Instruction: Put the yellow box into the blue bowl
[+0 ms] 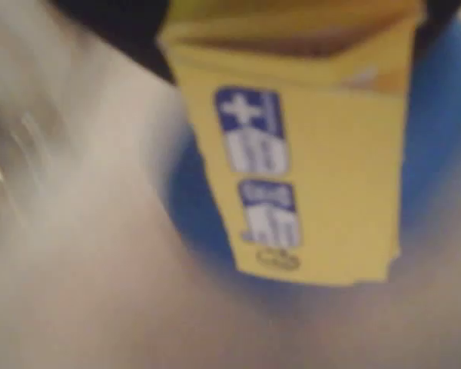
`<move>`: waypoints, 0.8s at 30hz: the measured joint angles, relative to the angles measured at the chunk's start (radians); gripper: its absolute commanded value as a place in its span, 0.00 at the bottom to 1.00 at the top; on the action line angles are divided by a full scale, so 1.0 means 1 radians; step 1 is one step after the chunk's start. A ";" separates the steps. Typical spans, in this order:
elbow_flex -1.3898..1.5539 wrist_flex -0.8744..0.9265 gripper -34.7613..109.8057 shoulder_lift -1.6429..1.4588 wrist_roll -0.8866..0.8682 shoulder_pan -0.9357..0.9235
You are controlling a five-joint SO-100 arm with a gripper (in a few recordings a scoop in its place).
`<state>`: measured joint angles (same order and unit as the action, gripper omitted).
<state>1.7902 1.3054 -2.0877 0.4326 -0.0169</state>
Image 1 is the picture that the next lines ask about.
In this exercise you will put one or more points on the yellow cardboard box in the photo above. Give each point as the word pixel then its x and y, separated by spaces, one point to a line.
pixel 330 173

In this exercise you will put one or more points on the blue bowl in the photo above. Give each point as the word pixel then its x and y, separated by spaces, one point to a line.
pixel 438 134

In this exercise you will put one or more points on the light wrinkled table cloth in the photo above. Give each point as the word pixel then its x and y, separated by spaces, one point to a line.
pixel 100 288

